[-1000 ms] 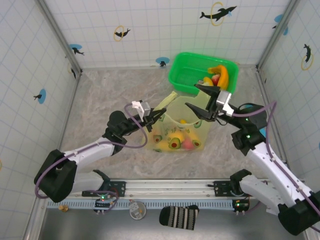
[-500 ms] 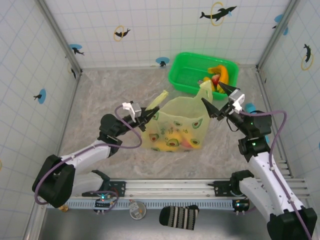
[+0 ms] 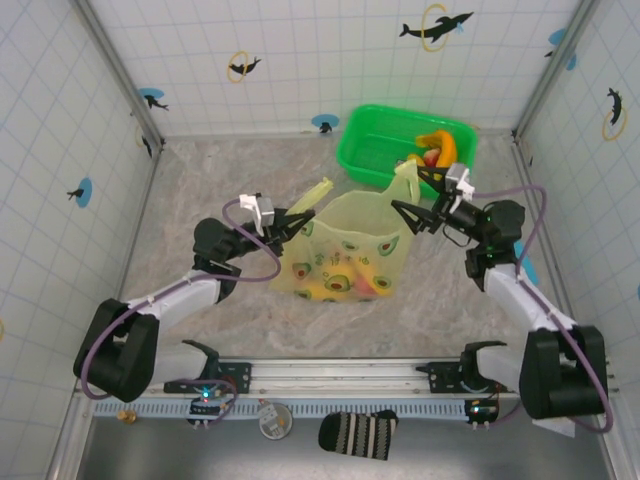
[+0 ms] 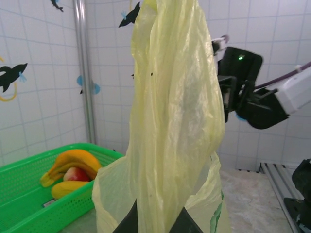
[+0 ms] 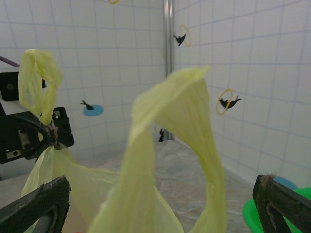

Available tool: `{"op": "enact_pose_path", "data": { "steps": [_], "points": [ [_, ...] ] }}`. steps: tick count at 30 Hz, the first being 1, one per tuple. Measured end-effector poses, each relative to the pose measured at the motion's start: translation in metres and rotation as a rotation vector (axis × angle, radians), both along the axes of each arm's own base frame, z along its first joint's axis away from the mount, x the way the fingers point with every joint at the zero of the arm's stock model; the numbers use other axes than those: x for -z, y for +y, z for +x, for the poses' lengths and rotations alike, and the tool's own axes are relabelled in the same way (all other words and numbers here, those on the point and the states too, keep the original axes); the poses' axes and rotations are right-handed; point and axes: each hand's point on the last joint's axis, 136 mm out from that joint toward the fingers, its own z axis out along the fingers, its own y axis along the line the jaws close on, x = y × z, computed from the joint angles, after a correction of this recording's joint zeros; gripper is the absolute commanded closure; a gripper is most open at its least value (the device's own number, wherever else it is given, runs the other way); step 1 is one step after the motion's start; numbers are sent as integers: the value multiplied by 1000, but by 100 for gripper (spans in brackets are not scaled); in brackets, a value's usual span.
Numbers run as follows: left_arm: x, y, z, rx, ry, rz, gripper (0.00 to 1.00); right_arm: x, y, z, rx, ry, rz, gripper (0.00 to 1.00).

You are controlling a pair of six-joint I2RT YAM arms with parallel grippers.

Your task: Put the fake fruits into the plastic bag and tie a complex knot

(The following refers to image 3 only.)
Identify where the yellow-green avocado print plastic bag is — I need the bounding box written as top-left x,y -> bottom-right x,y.
269,159 -> 424,305

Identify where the green perforated plastic basket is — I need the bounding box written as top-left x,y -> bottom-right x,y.
336,103 -> 480,194

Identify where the red fake apple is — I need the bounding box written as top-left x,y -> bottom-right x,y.
351,272 -> 382,300

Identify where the orange-yellow fake banana bunch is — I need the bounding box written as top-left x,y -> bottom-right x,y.
414,128 -> 460,169

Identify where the light blue cylinder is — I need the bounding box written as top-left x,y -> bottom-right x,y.
513,239 -> 540,286

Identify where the dolphin blue circle sticker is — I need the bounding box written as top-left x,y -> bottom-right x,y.
544,27 -> 579,71
137,87 -> 170,112
310,113 -> 340,135
66,177 -> 94,209

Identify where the round metal disc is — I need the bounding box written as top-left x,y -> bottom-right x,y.
258,402 -> 292,441

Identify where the black beige striped sock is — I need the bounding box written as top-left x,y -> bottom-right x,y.
318,409 -> 400,462

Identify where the white paper card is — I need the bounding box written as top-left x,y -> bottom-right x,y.
532,418 -> 576,439

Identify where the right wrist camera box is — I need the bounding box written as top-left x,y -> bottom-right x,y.
443,162 -> 476,201

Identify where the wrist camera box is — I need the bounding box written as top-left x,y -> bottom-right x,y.
443,162 -> 476,201
238,192 -> 275,237

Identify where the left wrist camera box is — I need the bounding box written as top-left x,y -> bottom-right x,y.
238,192 -> 275,237

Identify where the aluminium frame post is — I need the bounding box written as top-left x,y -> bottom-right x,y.
510,0 -> 601,141
69,0 -> 167,151

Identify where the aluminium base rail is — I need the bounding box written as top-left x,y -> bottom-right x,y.
74,356 -> 621,399

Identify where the large dolphin yellow ring sticker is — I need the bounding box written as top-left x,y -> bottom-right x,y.
398,3 -> 475,54

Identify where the small dolphin yellow ring sticker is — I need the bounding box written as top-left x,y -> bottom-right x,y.
227,49 -> 263,84

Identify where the vertical dolphin yellow ring sticker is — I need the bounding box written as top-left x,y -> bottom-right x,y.
602,87 -> 629,142

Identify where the grey slotted cable duct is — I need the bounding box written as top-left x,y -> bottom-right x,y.
92,398 -> 471,420

